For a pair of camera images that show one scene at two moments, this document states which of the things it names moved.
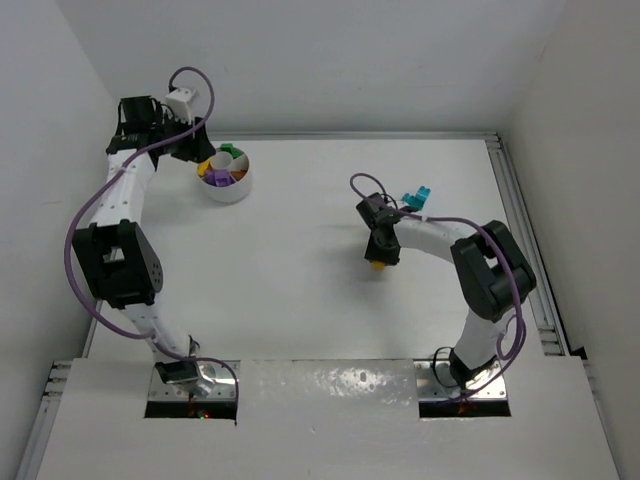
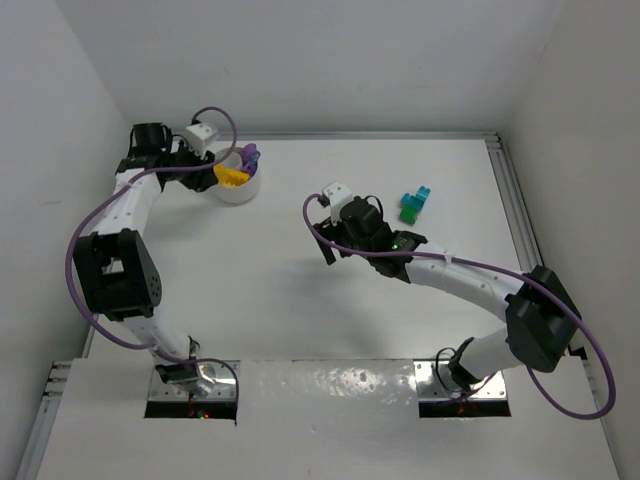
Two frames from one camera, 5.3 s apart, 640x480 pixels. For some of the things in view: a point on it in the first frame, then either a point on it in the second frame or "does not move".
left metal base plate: (216, 380) does not move
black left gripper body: (187, 141) → (201, 176)
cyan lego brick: (416, 202) does not move
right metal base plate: (437, 381) does not move
